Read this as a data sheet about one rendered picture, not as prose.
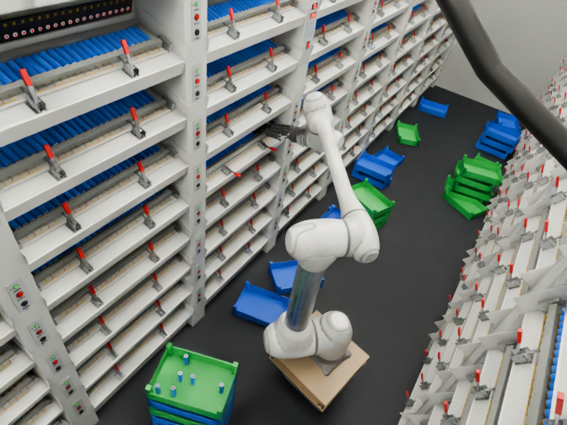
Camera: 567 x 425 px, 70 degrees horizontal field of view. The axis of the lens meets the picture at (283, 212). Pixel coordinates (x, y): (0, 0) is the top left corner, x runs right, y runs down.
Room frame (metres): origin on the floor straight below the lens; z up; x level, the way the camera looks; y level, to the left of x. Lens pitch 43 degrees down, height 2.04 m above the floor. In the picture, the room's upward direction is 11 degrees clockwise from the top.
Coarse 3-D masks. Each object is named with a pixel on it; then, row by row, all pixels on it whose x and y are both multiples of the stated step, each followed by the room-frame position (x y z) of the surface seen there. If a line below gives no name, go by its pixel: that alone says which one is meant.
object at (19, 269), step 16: (0, 208) 0.61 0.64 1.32; (0, 240) 0.59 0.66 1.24; (0, 256) 0.57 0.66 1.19; (16, 256) 0.60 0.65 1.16; (0, 272) 0.56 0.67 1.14; (16, 272) 0.59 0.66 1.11; (0, 288) 0.54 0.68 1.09; (32, 288) 0.60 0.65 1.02; (0, 304) 0.53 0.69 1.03; (32, 304) 0.59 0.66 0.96; (16, 320) 0.54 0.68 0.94; (32, 320) 0.57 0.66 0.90; (48, 320) 0.60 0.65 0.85; (16, 336) 0.55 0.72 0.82; (32, 336) 0.55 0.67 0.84; (32, 352) 0.53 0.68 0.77; (48, 352) 0.57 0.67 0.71; (64, 352) 0.60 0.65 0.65; (48, 368) 0.55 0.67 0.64; (64, 368) 0.59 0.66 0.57; (80, 384) 0.61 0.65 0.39; (64, 400) 0.54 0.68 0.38; (80, 416) 0.56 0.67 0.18; (96, 416) 0.61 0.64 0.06
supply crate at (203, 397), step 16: (176, 352) 0.79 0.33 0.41; (192, 352) 0.78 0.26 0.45; (160, 368) 0.71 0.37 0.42; (176, 368) 0.73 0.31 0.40; (192, 368) 0.75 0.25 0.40; (208, 368) 0.76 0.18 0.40; (224, 368) 0.77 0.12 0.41; (160, 384) 0.66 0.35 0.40; (176, 384) 0.67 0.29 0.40; (208, 384) 0.69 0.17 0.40; (224, 384) 0.71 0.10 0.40; (160, 400) 0.59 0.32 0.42; (176, 400) 0.61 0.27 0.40; (192, 400) 0.62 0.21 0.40; (208, 400) 0.63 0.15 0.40; (224, 400) 0.64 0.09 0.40; (208, 416) 0.57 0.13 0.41
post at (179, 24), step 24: (144, 0) 1.22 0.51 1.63; (168, 0) 1.18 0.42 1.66; (168, 24) 1.18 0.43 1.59; (192, 48) 1.18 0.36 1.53; (192, 120) 1.18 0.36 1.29; (192, 144) 1.18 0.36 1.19; (192, 168) 1.17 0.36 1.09; (192, 192) 1.17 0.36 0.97; (192, 216) 1.17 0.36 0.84; (192, 240) 1.17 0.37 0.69; (192, 264) 1.16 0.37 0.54
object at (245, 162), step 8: (272, 120) 1.82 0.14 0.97; (272, 144) 1.68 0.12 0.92; (248, 152) 1.56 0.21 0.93; (256, 152) 1.58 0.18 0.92; (264, 152) 1.61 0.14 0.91; (240, 160) 1.49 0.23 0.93; (248, 160) 1.51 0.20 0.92; (256, 160) 1.58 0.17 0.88; (232, 168) 1.43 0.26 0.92; (240, 168) 1.45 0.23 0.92; (216, 176) 1.35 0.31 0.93; (224, 176) 1.36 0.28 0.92; (232, 176) 1.40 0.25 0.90; (208, 184) 1.29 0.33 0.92; (216, 184) 1.31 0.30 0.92; (224, 184) 1.37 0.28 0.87; (208, 192) 1.26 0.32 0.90
